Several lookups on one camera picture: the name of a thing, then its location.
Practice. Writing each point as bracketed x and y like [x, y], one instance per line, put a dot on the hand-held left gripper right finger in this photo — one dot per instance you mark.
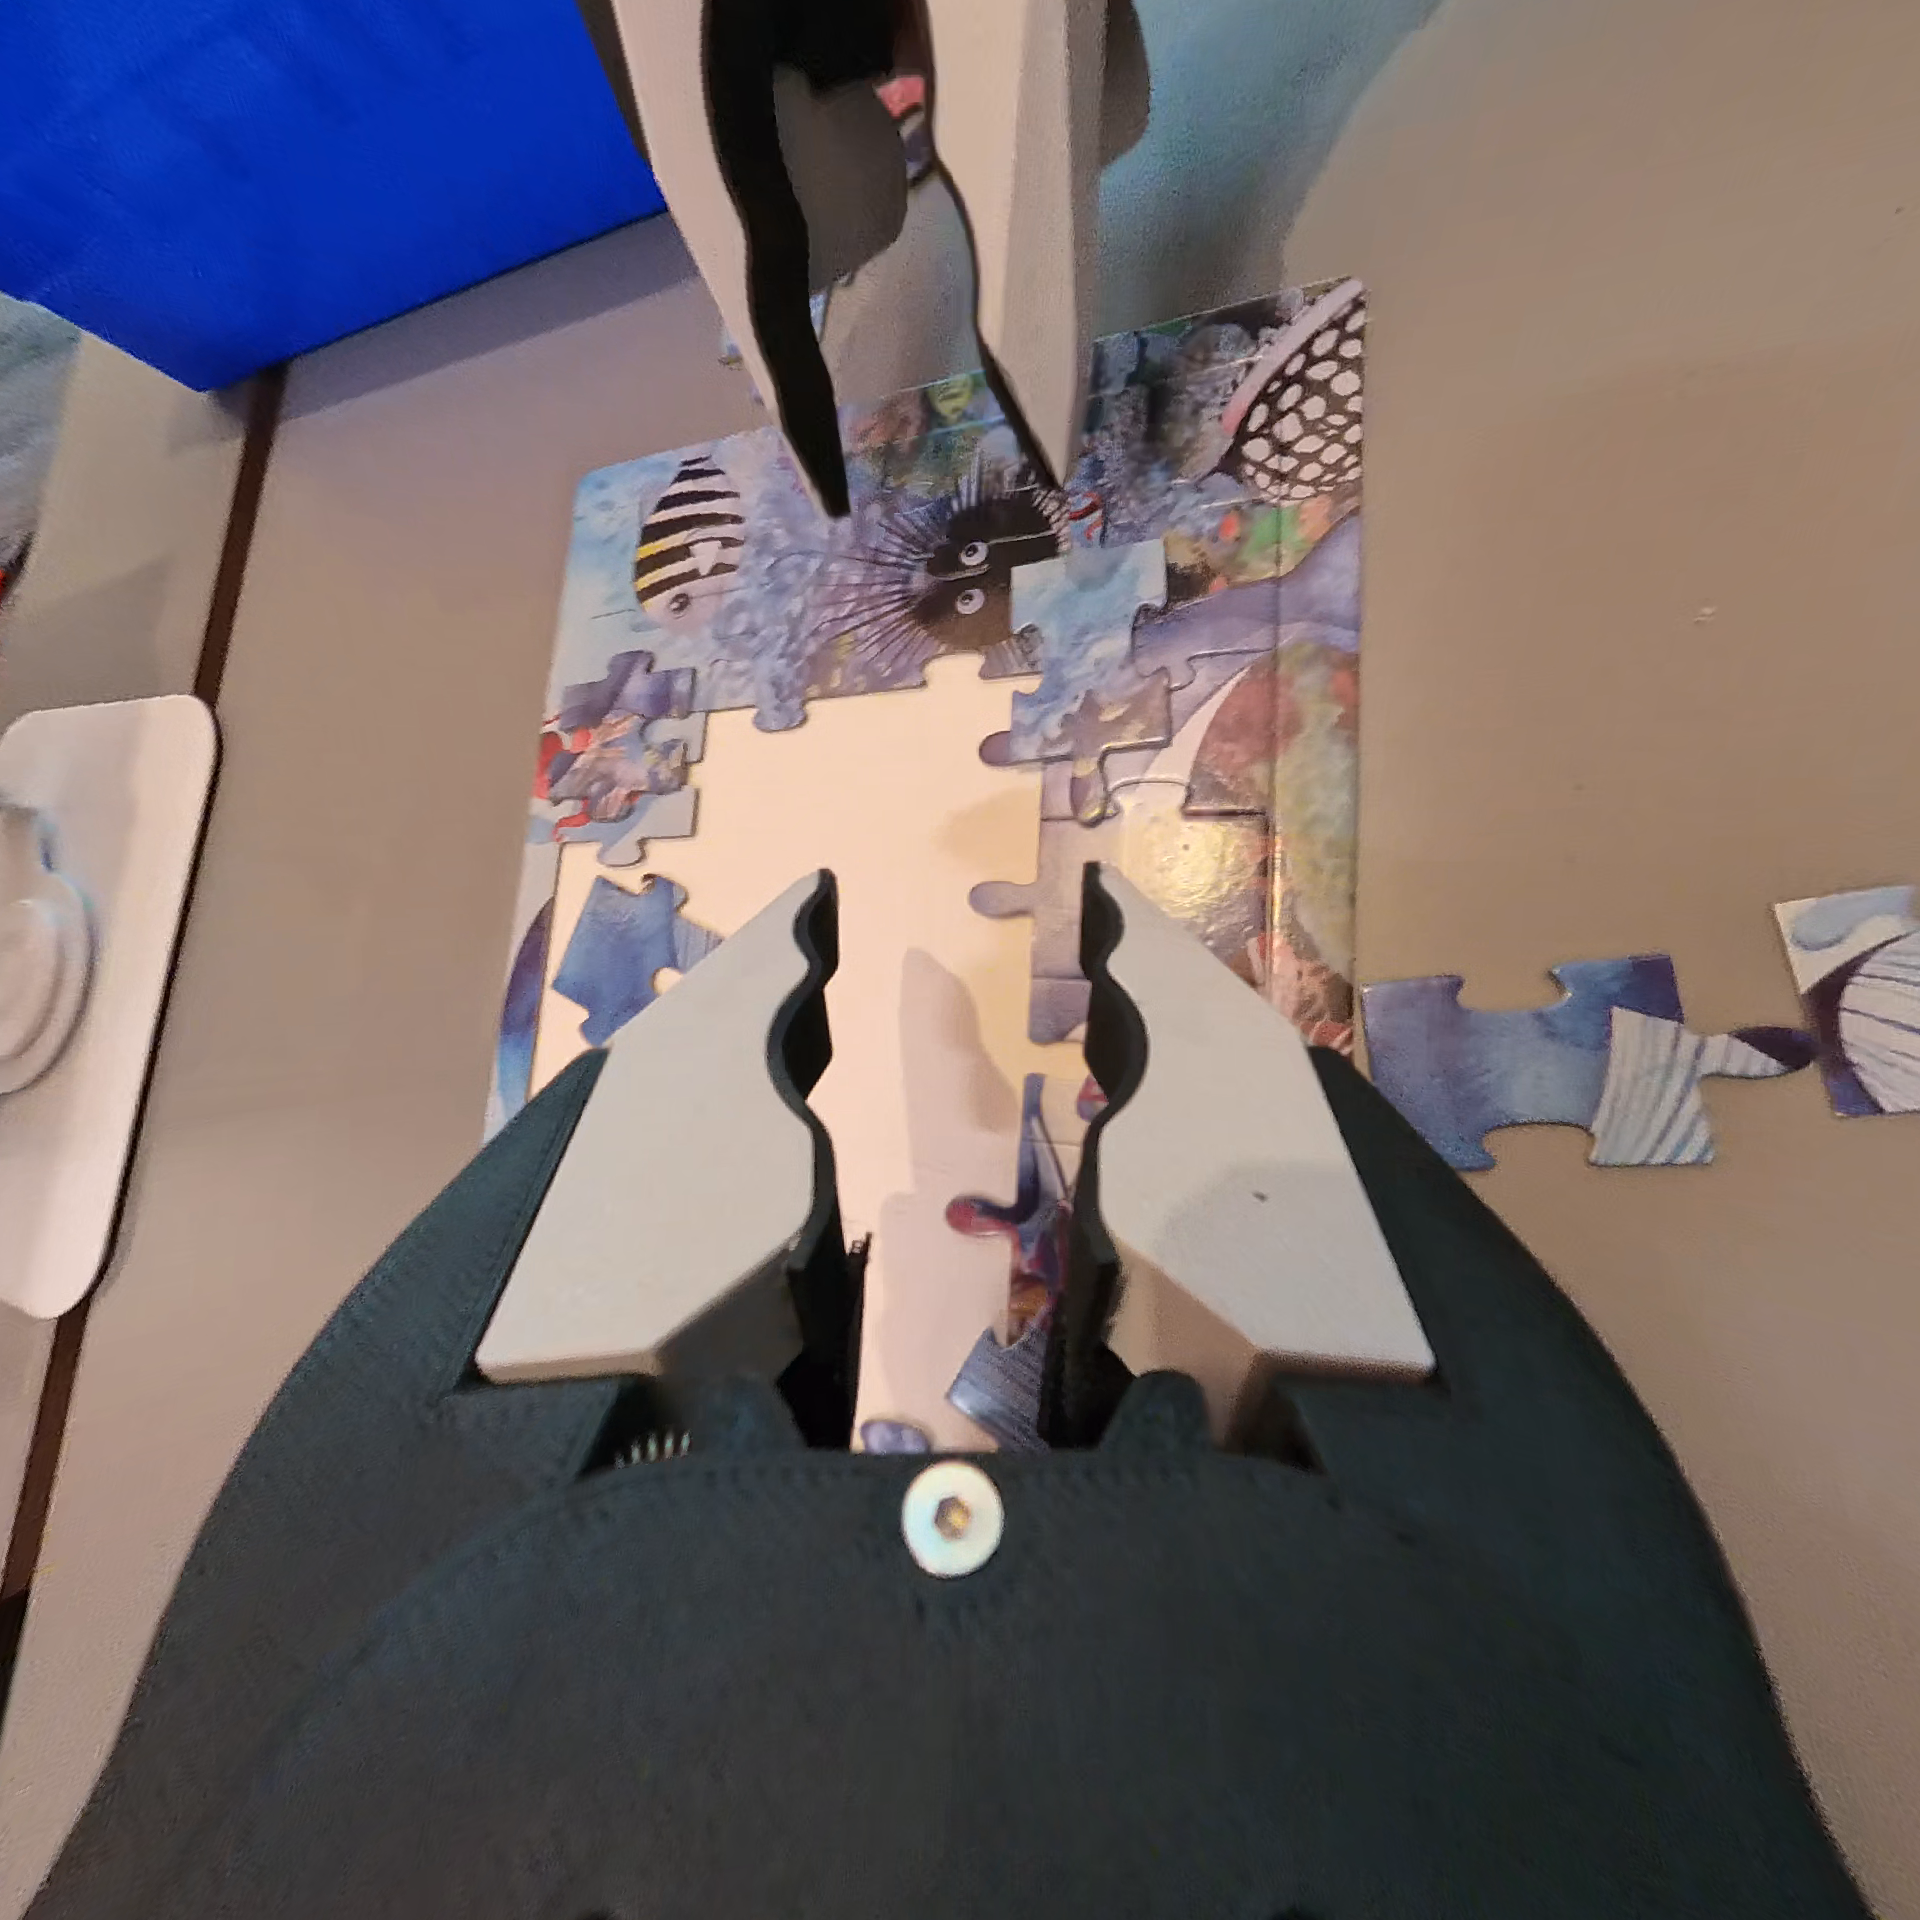
[1261, 1201]

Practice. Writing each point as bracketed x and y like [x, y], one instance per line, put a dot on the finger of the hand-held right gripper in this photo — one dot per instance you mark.
[1035, 224]
[674, 120]

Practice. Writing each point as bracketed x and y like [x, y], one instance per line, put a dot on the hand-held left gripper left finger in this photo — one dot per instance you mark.
[645, 1201]

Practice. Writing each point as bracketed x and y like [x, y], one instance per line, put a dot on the dark blue puzzle piece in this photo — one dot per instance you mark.
[630, 961]

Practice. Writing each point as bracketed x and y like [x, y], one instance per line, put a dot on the light blue puzzle piece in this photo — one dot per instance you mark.
[1088, 608]

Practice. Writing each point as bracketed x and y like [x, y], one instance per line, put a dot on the sea animal jigsaw puzzle tray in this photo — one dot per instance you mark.
[839, 809]

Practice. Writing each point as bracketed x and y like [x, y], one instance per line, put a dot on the blue puzzle piece striped end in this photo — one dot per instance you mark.
[1483, 1050]

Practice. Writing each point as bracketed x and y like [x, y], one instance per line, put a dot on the large blue plastic bin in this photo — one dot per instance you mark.
[299, 165]

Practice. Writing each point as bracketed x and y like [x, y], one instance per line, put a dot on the white blue striped puzzle piece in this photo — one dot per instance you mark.
[1869, 1005]

